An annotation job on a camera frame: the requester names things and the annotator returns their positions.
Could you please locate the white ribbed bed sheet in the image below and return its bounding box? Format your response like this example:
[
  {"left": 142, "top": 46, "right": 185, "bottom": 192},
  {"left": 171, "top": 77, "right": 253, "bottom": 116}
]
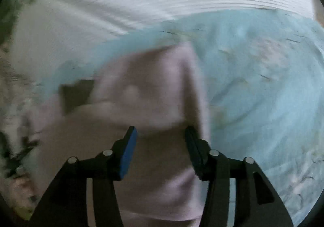
[{"left": 10, "top": 0, "right": 317, "bottom": 84}]

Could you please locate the light blue floral quilt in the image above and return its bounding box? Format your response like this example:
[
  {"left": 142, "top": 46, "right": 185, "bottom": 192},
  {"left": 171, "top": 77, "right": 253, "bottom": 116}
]
[{"left": 41, "top": 10, "right": 323, "bottom": 226}]

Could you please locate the white floral pillow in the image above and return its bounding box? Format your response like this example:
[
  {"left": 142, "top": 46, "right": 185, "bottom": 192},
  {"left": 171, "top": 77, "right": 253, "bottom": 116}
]
[{"left": 1, "top": 48, "right": 38, "bottom": 223}]

